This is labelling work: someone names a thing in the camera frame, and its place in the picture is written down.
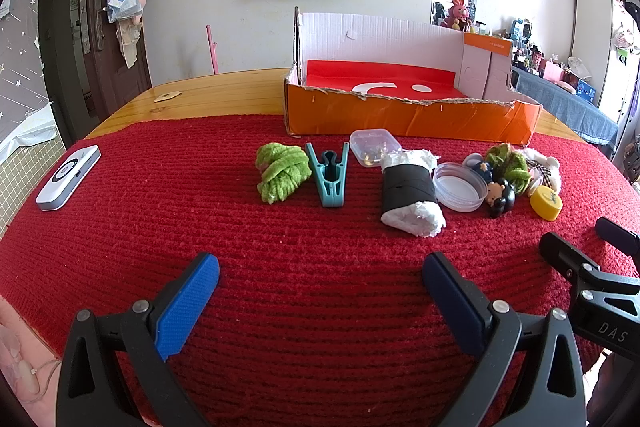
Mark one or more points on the cluster of bottles and boxes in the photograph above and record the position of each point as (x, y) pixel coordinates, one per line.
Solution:
(550, 67)

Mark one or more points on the white portable device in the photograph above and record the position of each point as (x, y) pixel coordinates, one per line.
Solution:
(67, 177)

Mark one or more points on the pink stick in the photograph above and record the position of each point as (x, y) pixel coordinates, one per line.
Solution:
(212, 52)

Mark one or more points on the green yarn bundle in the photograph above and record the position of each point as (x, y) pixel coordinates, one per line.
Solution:
(285, 172)
(515, 167)

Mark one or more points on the pink cloth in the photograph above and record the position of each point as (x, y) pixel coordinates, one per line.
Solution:
(25, 357)

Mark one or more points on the small clear plastic box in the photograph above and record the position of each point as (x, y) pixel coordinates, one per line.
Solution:
(372, 147)

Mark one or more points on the red knitted blanket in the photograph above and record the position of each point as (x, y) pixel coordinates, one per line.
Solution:
(300, 257)

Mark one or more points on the beige cloth bag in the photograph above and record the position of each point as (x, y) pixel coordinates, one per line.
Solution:
(127, 42)

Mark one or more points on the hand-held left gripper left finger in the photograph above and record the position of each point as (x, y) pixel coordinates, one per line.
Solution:
(187, 307)

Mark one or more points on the blue cloth covered table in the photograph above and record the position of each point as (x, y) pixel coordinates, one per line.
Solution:
(565, 107)

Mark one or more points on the black-haired doll figurine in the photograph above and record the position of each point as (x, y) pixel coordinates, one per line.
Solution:
(502, 199)

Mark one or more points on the white fluffy bow toy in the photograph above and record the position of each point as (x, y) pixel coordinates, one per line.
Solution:
(547, 172)

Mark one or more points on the small wooden tag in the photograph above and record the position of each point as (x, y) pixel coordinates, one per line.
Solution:
(167, 96)

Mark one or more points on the orange cardboard box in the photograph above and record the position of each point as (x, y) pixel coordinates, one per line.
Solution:
(400, 122)

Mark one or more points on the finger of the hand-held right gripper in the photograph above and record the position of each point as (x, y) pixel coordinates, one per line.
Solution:
(620, 234)
(562, 254)

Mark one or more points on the white towel roll black band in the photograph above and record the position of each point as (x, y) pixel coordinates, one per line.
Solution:
(407, 187)

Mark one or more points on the pink bunny plush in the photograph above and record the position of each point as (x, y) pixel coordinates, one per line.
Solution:
(457, 12)

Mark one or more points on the yellow bottle cap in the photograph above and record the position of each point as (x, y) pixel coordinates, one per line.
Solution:
(546, 204)

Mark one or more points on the white wardrobe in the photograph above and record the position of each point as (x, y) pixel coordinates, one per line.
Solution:
(592, 32)

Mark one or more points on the clear round plastic lid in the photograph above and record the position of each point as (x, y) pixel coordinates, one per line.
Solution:
(457, 189)

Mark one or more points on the teal clothespin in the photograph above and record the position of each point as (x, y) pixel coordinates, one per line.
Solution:
(331, 199)

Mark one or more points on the dark brown door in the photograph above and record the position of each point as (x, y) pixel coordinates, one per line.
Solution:
(95, 72)

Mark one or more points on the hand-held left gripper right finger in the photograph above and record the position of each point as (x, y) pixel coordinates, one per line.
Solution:
(452, 302)

